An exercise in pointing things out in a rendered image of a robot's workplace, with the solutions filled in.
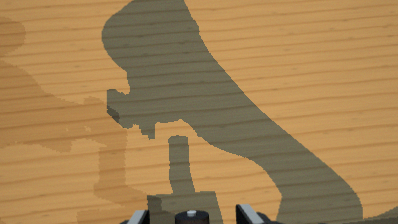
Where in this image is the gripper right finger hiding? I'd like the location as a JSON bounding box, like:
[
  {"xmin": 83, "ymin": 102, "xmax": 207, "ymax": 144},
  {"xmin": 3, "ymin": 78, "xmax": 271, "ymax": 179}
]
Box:
[{"xmin": 236, "ymin": 204, "xmax": 284, "ymax": 224}]

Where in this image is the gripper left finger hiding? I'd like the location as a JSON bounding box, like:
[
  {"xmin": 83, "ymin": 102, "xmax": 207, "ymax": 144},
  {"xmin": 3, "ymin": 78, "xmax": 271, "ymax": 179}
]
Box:
[{"xmin": 119, "ymin": 210, "xmax": 150, "ymax": 224}]

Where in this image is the red block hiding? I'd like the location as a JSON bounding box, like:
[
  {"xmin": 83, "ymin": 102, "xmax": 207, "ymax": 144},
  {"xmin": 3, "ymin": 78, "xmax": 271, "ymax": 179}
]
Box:
[{"xmin": 175, "ymin": 210, "xmax": 210, "ymax": 224}]

